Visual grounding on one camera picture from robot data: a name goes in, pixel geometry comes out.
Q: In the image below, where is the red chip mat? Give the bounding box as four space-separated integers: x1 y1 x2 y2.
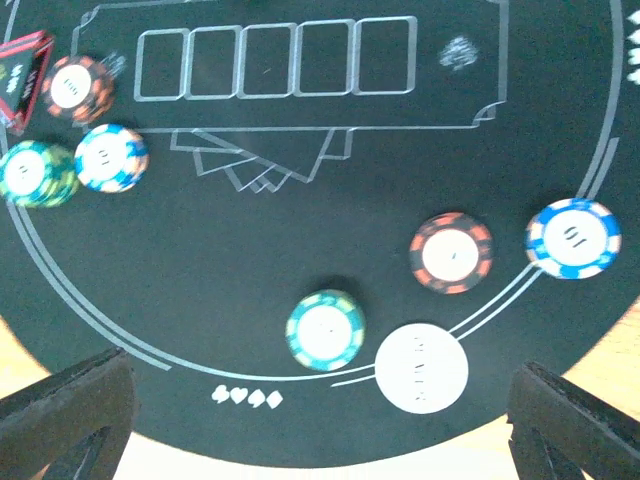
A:
409 212 493 295
42 56 115 124

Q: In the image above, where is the white dealer button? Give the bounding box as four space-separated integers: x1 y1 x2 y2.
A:
374 323 469 415

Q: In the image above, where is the blue chip mat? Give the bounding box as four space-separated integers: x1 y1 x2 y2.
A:
74 124 149 193
525 198 622 280

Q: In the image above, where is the green chip bottom mat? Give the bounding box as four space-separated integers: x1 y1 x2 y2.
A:
285 289 366 372

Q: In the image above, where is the green poker chip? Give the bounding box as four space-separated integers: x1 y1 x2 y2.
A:
1 140 80 208

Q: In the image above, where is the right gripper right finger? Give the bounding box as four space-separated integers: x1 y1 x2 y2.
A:
507 362 639 479

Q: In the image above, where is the triangular all-in marker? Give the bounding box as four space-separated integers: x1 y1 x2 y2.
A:
1 30 54 135

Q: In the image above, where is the round black poker mat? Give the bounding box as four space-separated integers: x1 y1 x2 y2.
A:
1 1 639 468

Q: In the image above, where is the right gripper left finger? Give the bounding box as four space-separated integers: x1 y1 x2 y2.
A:
1 348 136 479

